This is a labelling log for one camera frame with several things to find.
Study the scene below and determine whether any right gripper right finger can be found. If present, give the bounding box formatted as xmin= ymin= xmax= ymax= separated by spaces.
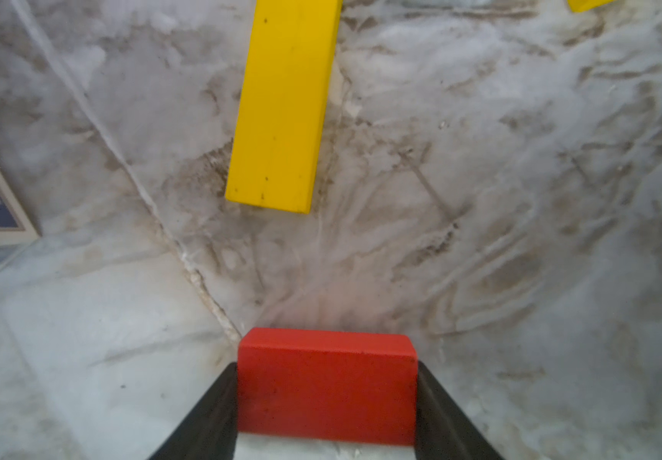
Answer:
xmin=415 ymin=361 xmax=503 ymax=460

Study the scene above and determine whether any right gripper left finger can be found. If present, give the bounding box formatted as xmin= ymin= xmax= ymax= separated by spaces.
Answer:
xmin=149 ymin=362 xmax=238 ymax=460

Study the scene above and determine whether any red block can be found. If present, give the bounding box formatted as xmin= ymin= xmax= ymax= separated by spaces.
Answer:
xmin=237 ymin=328 xmax=418 ymax=446

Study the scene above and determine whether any long yellow block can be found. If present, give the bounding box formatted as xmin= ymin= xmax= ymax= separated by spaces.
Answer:
xmin=225 ymin=0 xmax=342 ymax=214

